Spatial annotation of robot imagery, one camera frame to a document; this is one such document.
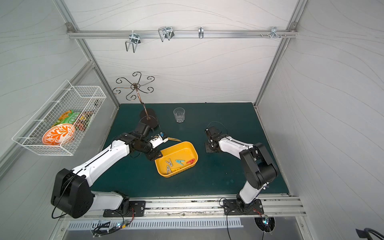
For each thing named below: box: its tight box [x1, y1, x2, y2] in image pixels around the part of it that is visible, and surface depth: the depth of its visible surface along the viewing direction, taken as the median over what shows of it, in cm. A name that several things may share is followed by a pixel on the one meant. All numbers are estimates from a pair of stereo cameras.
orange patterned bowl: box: [42, 123, 76, 146], surface depth 64 cm
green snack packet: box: [51, 109, 82, 128], surface depth 68 cm
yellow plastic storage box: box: [155, 141, 199, 178], surface depth 92 cm
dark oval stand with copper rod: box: [112, 71, 159, 128], surface depth 90 cm
